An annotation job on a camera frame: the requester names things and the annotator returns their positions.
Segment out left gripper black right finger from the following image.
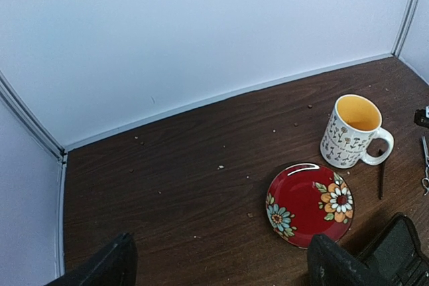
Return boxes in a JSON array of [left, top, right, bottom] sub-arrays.
[[307, 234, 375, 285]]

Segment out silver hair cutting scissors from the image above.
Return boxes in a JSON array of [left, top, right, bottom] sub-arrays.
[[421, 135, 429, 196]]

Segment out right aluminium frame post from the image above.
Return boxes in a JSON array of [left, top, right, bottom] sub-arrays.
[[391, 0, 420, 58]]

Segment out white floral mug yellow inside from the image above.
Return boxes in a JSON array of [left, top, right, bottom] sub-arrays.
[[320, 94, 394, 169]]

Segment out black zippered tool case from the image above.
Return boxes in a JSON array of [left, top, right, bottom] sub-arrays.
[[358, 213, 428, 285]]

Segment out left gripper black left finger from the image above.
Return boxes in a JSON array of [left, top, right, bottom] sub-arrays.
[[49, 232, 138, 286]]

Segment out left aluminium frame post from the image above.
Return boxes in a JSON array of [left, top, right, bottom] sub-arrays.
[[0, 71, 68, 163]]

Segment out red floral plate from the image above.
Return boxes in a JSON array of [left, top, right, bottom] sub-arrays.
[[265, 163, 355, 249]]

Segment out aluminium frame post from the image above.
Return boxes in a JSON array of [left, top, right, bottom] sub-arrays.
[[391, 0, 420, 58], [0, 71, 68, 163]]

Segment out black hair clip near mug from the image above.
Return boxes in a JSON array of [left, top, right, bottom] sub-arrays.
[[378, 161, 385, 200]]

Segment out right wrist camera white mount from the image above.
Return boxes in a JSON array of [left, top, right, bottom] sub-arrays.
[[414, 106, 429, 129]]

